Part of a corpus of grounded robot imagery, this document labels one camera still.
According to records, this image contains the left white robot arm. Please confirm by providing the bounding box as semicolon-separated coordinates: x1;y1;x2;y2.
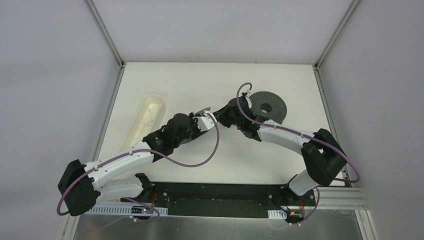
56;109;220;217

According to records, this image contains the right black spool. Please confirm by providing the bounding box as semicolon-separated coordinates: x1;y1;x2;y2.
249;91;288;124

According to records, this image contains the white plastic tray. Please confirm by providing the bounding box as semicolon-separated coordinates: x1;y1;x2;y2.
119;94;164;152

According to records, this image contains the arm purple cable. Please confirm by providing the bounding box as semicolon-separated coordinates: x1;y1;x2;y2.
56;112;221;230
236;82;361;229

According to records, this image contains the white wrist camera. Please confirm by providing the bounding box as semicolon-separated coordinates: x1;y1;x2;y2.
193;107;216;132
241;89;252;106

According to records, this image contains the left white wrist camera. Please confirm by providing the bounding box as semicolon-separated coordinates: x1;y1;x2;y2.
193;107;216;132

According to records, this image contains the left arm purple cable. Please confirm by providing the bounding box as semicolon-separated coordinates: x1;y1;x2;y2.
56;112;221;230

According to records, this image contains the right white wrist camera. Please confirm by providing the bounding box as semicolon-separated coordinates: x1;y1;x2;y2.
241;89;252;106

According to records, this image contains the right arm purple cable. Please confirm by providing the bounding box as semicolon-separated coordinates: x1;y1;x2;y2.
236;82;361;229

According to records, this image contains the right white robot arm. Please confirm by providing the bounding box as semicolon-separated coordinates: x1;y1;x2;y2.
213;97;347;205

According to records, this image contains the right white cable duct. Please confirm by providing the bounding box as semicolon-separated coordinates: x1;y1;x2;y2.
267;209;287;220

